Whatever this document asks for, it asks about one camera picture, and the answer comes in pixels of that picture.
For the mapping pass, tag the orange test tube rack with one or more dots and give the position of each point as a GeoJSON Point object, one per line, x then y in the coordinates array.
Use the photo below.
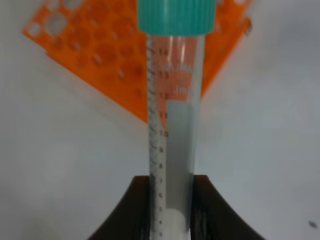
{"type": "Point", "coordinates": [98, 41]}

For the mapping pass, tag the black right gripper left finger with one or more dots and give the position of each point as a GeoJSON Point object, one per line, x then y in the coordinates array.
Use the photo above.
{"type": "Point", "coordinates": [130, 220]}

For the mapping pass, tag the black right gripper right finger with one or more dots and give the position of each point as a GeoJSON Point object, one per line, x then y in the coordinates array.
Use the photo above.
{"type": "Point", "coordinates": [212, 218]}

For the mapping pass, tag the clear tube with teal cap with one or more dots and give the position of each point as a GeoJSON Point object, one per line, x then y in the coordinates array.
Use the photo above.
{"type": "Point", "coordinates": [176, 33]}

